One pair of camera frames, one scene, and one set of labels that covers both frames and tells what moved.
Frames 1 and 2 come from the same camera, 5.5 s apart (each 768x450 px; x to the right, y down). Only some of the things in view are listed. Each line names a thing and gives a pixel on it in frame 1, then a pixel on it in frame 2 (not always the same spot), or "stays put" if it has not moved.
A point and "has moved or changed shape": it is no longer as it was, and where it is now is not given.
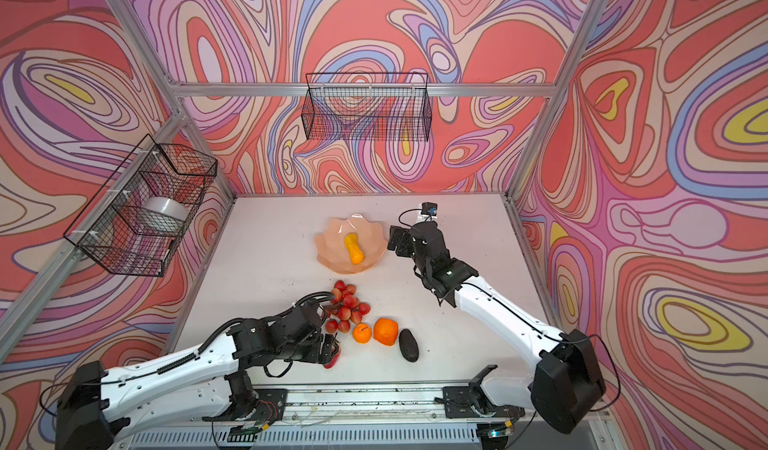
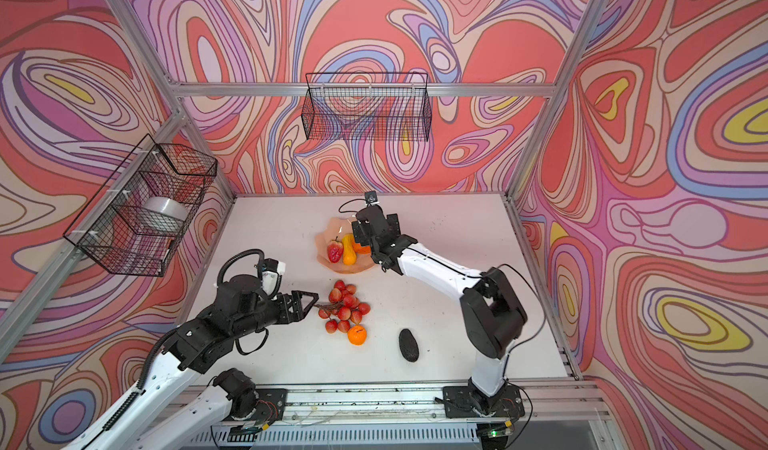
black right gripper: x=406 y=237 → x=360 y=233
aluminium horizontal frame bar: x=265 y=89 stays put
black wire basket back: x=372 y=106 stays put
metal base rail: x=393 y=418 stays put
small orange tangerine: x=362 y=333 stays put
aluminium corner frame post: x=122 y=3 stays put
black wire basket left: x=131 y=226 stays put
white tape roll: x=164 y=215 stays put
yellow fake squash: x=356 y=253 has moved or changed shape
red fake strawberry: x=334 y=360 → x=335 y=249
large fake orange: x=385 y=331 → x=361 y=249
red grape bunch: x=345 y=308 stays put
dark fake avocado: x=408 y=345 stays put
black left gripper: x=319 y=341 → x=297 y=306
